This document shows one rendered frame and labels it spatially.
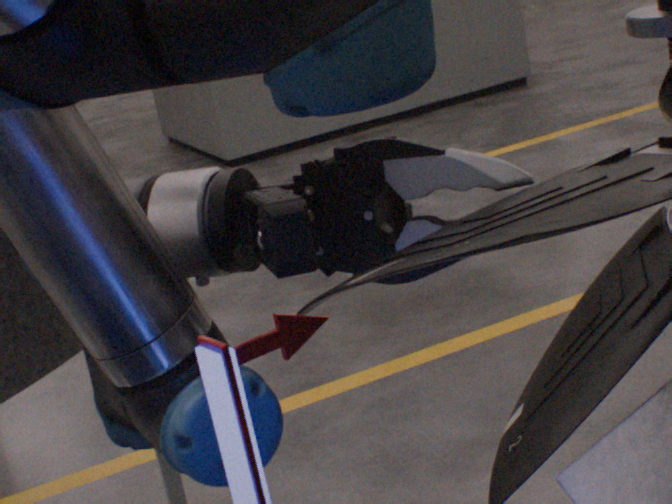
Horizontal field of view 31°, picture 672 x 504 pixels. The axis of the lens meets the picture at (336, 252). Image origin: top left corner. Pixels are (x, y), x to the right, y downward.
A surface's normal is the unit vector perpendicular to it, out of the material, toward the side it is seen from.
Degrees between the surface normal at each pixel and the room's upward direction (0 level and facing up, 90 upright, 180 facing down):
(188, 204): 53
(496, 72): 90
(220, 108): 90
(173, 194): 39
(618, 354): 48
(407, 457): 0
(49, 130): 84
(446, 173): 83
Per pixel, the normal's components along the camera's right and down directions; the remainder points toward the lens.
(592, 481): -0.38, -0.25
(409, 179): -0.32, 0.22
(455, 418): -0.19, -0.94
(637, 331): -0.85, -0.42
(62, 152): 0.67, -0.02
